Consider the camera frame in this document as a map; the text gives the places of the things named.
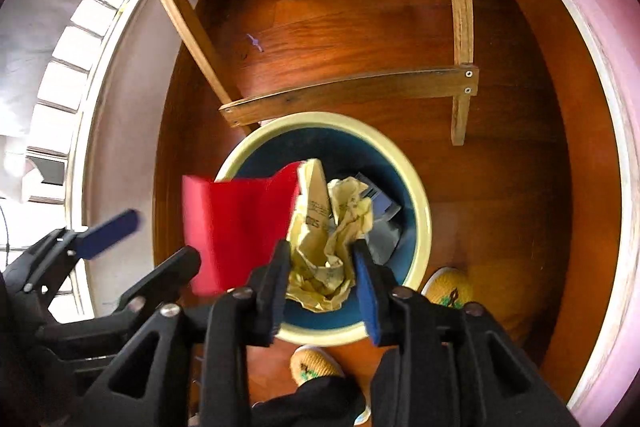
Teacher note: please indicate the yellow paper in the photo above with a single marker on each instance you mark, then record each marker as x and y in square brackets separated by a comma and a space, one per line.
[320, 232]

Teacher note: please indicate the person's right yellow slipper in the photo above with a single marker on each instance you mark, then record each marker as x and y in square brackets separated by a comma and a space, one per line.
[447, 289]

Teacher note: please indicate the person's yellow slipper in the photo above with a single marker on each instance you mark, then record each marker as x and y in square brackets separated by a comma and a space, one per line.
[315, 363]
[447, 289]

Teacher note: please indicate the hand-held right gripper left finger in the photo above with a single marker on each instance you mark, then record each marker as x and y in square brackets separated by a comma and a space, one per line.
[272, 302]

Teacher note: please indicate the bed with pink sheet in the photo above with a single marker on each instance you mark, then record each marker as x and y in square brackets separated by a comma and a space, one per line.
[600, 57]

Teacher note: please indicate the person's left yellow slipper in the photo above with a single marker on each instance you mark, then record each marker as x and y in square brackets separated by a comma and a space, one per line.
[315, 363]

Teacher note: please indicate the round trash bin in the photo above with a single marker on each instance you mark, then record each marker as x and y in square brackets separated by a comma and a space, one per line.
[340, 152]

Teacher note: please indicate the wooden chair frame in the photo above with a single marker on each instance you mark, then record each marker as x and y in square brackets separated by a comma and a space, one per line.
[350, 89]

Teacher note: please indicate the window with grille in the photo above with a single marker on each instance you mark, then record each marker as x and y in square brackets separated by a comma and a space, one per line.
[65, 82]

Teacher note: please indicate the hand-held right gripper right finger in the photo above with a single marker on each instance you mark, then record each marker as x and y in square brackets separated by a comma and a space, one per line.
[367, 297]

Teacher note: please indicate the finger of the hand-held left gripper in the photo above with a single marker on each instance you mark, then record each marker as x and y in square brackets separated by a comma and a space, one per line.
[107, 231]
[165, 274]

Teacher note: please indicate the small purple scrap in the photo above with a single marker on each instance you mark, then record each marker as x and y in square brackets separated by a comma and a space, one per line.
[255, 42]

